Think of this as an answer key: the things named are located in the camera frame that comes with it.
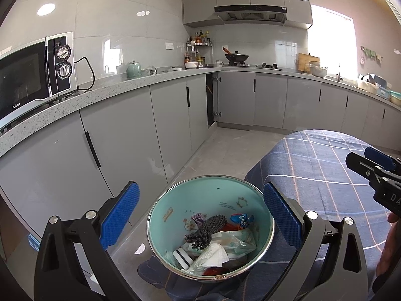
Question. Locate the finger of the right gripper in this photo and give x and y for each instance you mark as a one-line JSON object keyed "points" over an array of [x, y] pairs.
{"points": [[361, 165], [384, 160]]}

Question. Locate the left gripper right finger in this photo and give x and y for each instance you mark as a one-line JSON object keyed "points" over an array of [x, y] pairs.
{"points": [[329, 261]]}

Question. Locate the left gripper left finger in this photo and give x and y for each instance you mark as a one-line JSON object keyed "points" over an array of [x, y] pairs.
{"points": [[58, 272]]}

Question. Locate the clear patterned plastic bag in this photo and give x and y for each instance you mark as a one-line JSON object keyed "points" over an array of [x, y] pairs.
{"points": [[236, 244]]}

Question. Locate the blue orange snack wrapper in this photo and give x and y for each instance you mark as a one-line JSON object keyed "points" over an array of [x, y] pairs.
{"points": [[242, 220]]}

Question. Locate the white sponge black stripe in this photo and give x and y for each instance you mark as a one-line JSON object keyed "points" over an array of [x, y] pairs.
{"points": [[183, 258]]}

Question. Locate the red plastic bag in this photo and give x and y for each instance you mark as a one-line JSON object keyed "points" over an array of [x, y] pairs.
{"points": [[214, 271]]}

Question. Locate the black foam net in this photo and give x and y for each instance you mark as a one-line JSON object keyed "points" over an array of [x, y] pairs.
{"points": [[202, 237]]}

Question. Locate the purple snack wrapper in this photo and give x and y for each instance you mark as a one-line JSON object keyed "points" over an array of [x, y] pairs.
{"points": [[199, 219]]}

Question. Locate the teal trash basin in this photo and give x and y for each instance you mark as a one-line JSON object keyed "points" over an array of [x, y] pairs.
{"points": [[169, 221]]}

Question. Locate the person's right hand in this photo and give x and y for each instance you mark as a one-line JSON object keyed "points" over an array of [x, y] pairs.
{"points": [[390, 247]]}

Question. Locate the blue plaid tablecloth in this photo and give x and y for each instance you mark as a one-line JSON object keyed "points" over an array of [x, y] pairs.
{"points": [[308, 166]]}

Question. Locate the dish rack with basins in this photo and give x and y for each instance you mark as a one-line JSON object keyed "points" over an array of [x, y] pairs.
{"points": [[376, 85]]}

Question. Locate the steel pot with lid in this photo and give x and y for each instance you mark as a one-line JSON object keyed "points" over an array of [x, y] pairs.
{"points": [[317, 70]]}

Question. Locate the grey lower cabinets counter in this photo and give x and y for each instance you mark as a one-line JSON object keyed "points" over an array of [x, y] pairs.
{"points": [[76, 154]]}

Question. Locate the wooden cutting board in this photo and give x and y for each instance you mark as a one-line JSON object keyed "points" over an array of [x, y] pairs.
{"points": [[303, 61]]}

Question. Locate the gas stove burner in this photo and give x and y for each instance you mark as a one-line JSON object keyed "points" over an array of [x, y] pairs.
{"points": [[268, 66]]}

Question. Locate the black wok on stove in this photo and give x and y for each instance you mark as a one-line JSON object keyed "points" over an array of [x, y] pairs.
{"points": [[234, 58]]}

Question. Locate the black range hood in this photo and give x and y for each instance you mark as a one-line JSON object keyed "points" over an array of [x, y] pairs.
{"points": [[252, 13]]}

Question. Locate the silver black microwave oven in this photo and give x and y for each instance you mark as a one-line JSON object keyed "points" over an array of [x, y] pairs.
{"points": [[36, 74]]}

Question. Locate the metal spice rack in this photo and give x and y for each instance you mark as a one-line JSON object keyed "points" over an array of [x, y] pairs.
{"points": [[199, 47]]}

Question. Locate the white bowl on counter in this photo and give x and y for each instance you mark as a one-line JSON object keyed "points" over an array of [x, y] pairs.
{"points": [[191, 65]]}

